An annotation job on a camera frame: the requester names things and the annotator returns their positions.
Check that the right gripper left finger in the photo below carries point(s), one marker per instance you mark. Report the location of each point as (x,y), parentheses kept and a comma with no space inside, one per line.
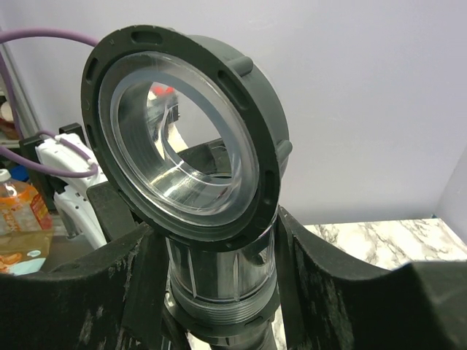
(111,298)

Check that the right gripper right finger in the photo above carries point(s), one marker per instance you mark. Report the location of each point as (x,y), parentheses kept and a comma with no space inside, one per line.
(332,300)

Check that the orange juice bottle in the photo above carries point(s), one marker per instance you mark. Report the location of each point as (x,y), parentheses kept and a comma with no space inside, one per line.
(26,227)

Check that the clear plastic pipe fitting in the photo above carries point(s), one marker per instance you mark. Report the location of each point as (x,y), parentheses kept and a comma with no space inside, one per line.
(193,136)

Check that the aluminium frame rail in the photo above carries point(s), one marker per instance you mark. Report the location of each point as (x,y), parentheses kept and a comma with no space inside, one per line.
(24,114)

